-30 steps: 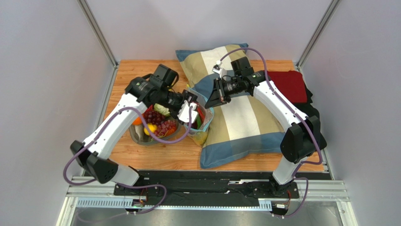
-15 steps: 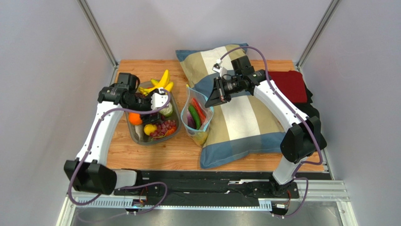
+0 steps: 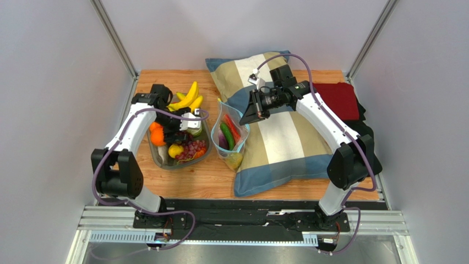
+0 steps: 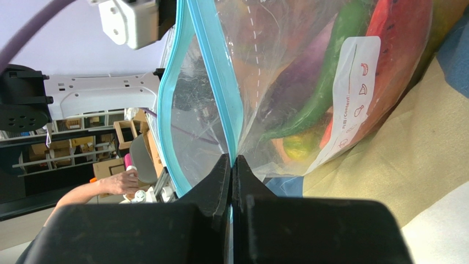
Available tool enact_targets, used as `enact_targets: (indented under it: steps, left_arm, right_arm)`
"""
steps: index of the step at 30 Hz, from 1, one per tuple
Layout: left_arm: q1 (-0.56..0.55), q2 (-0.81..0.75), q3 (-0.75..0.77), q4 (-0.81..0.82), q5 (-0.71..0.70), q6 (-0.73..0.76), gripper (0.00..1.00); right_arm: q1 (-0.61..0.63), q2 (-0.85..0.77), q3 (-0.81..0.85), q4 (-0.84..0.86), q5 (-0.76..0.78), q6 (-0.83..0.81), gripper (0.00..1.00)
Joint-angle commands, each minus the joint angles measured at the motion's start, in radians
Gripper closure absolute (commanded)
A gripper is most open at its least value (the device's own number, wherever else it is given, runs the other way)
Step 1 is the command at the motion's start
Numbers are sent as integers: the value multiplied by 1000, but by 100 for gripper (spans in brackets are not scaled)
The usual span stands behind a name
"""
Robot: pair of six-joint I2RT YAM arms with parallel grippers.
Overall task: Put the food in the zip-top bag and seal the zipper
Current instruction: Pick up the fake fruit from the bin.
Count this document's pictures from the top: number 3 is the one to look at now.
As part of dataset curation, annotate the yellow orange mango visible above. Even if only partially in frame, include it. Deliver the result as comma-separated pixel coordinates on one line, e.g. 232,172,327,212
224,152,243,171

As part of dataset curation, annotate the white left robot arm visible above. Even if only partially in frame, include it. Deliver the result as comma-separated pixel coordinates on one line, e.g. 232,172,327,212
91,84,192,215

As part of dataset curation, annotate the red watermelon slice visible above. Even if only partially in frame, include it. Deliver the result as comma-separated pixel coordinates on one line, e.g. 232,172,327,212
223,114,241,144

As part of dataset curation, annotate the grey fruit bowl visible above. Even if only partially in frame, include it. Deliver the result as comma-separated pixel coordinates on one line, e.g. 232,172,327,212
146,120,212,170

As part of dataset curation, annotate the black cap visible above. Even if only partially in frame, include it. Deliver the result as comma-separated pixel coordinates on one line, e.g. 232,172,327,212
344,104,374,139

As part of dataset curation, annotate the orange fruit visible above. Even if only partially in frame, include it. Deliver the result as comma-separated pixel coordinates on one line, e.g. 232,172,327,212
149,122,166,147

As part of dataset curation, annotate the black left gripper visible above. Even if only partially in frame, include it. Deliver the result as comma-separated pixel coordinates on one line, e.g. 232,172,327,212
154,108,191,144

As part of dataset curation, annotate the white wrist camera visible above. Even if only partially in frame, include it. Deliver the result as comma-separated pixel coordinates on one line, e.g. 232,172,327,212
179,108,201,131
248,68,265,90

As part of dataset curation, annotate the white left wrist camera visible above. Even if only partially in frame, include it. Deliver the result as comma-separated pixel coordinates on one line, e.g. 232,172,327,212
179,108,201,131

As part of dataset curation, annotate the small yellow lemon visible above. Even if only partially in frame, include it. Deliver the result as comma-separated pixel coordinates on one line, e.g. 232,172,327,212
168,144,184,159

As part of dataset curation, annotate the yellow banana bunch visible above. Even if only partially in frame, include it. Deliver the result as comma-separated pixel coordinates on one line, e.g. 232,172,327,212
168,81,204,113

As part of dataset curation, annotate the purple grape bunch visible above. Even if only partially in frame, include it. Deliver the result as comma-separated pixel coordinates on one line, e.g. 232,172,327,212
174,140,207,163

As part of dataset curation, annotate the checkered blue beige pillow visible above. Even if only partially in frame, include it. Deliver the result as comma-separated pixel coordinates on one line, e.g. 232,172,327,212
205,51,332,197

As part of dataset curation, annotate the red folded cloth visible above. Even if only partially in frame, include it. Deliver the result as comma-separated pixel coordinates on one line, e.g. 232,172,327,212
313,82,359,121

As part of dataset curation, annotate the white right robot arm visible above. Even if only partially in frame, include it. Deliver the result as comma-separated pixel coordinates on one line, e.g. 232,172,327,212
239,65,375,217

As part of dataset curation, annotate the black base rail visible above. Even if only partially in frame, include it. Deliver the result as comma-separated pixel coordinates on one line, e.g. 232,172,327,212
133,199,352,242

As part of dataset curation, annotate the green white cabbage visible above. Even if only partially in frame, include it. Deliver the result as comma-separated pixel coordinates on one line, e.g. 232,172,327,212
187,126,203,137

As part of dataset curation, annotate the green chili pepper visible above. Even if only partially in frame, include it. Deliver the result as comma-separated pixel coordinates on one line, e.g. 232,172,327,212
220,123,235,151

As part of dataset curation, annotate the clear zip top bag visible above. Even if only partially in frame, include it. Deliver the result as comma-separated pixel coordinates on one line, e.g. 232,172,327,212
211,99,250,172

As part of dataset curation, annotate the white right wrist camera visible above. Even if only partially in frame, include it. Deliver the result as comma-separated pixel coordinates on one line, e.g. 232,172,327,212
248,68,265,90

